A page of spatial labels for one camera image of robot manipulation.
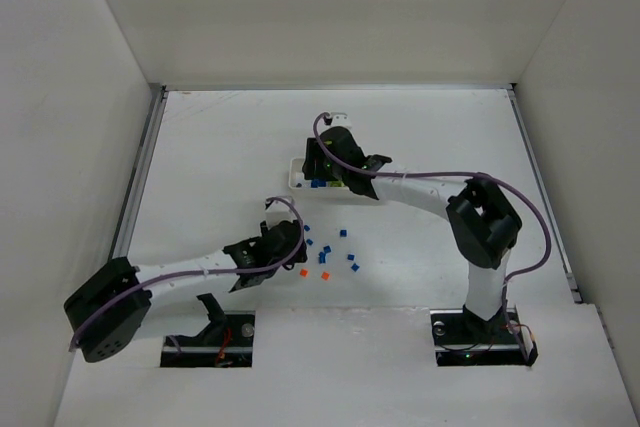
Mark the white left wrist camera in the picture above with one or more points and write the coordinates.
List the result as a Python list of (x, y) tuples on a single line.
[(271, 204)]

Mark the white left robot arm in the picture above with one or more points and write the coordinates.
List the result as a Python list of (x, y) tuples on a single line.
[(122, 303)]

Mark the white divided sorting tray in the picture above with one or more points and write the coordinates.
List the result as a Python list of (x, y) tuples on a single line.
[(300, 186)]

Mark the blue round lego piece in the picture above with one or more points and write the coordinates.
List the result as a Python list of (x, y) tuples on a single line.
[(318, 183)]

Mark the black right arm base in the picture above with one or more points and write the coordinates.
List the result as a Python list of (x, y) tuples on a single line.
[(462, 340)]

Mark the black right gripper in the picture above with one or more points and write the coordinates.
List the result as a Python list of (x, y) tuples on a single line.
[(314, 162)]

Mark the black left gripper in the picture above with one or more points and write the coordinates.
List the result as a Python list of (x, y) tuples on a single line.
[(292, 251)]

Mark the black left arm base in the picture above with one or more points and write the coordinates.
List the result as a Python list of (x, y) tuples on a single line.
[(224, 342)]

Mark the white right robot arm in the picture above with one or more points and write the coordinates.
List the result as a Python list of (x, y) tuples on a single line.
[(484, 224)]

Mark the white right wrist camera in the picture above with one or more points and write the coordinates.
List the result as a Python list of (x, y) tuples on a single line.
[(337, 119)]

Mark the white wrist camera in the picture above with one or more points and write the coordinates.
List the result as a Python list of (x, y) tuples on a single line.
[(271, 204), (337, 119)]

